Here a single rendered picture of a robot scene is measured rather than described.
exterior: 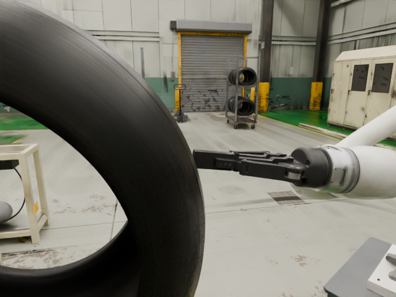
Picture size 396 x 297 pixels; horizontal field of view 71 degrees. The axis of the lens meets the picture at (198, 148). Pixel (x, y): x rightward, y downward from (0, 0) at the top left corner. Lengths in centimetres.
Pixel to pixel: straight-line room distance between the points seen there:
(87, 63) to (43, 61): 4
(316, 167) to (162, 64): 1098
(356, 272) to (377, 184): 76
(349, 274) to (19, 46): 124
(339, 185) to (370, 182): 6
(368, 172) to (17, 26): 55
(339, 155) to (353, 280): 78
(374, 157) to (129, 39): 1107
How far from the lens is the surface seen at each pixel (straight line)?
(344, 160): 56
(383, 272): 130
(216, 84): 1184
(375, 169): 59
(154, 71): 1144
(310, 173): 53
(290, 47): 1315
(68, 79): 28
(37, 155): 289
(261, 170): 47
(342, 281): 125
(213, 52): 1184
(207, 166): 48
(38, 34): 30
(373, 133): 82
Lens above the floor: 137
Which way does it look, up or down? 14 degrees down
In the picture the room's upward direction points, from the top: straight up
